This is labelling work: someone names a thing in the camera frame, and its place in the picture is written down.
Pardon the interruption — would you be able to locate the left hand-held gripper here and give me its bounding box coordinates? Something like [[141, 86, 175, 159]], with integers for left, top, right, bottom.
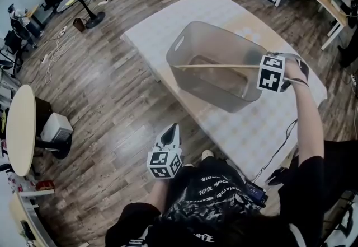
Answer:
[[146, 123, 183, 181]]

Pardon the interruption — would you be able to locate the black waist device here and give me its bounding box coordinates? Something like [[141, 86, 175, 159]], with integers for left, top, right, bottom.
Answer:
[[245, 182, 270, 208]]

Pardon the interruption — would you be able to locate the red box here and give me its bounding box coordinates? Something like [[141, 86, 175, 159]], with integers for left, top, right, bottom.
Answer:
[[35, 180, 56, 192]]

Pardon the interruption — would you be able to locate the white desktop computer tower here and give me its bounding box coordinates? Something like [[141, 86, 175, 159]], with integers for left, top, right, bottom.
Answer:
[[40, 112, 74, 143]]

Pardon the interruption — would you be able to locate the white work table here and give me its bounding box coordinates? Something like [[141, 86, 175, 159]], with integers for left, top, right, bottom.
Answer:
[[120, 0, 328, 183]]

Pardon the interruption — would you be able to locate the round beige pedestal table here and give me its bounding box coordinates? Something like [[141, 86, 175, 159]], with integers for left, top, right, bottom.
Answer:
[[5, 84, 73, 177]]

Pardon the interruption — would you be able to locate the translucent grey plastic bin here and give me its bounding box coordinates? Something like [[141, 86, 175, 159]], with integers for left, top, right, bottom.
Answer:
[[165, 20, 270, 114]]

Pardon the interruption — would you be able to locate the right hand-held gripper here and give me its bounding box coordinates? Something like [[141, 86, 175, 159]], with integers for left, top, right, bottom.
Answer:
[[256, 52, 310, 93]]

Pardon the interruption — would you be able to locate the person's black printed clothing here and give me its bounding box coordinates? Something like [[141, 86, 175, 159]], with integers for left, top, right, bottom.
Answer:
[[105, 157, 325, 247]]

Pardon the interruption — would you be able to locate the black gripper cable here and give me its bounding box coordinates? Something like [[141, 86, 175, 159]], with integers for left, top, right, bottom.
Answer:
[[251, 119, 299, 184]]

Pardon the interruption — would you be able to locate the person's right hand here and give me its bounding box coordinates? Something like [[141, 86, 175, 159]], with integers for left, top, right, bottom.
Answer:
[[284, 59, 306, 86]]

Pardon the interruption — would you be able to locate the person's left forearm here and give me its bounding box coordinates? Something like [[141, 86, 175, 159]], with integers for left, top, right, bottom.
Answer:
[[144, 178, 171, 210]]

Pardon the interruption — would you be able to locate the person's right forearm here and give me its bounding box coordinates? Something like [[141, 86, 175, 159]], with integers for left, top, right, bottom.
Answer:
[[289, 79, 326, 165]]

